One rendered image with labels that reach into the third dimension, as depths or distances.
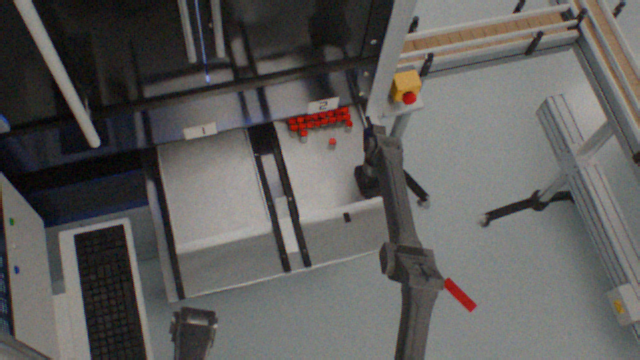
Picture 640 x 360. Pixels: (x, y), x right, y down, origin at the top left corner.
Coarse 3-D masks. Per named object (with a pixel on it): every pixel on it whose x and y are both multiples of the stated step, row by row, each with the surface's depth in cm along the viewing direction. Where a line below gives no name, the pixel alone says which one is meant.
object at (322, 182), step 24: (360, 120) 202; (288, 144) 197; (312, 144) 198; (336, 144) 198; (360, 144) 199; (288, 168) 193; (312, 168) 195; (336, 168) 195; (312, 192) 192; (336, 192) 192; (312, 216) 188
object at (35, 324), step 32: (0, 192) 154; (0, 224) 149; (32, 224) 178; (0, 256) 144; (32, 256) 171; (0, 288) 139; (32, 288) 164; (0, 320) 135; (32, 320) 158; (0, 352) 132
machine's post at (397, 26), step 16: (400, 0) 152; (416, 0) 154; (400, 16) 158; (384, 32) 164; (400, 32) 164; (384, 48) 169; (400, 48) 171; (384, 64) 176; (384, 80) 184; (384, 96) 192; (368, 112) 199
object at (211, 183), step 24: (168, 144) 195; (192, 144) 195; (216, 144) 196; (240, 144) 196; (168, 168) 192; (192, 168) 192; (216, 168) 193; (240, 168) 193; (168, 192) 189; (192, 192) 189; (216, 192) 190; (240, 192) 190; (192, 216) 186; (216, 216) 187; (240, 216) 187; (264, 216) 188; (192, 240) 180
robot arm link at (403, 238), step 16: (384, 144) 165; (400, 144) 166; (384, 160) 160; (400, 160) 161; (384, 176) 158; (400, 176) 157; (384, 192) 156; (400, 192) 153; (384, 208) 154; (400, 208) 149; (400, 224) 146; (400, 240) 142; (416, 240) 143; (384, 256) 140; (432, 256) 142; (384, 272) 139
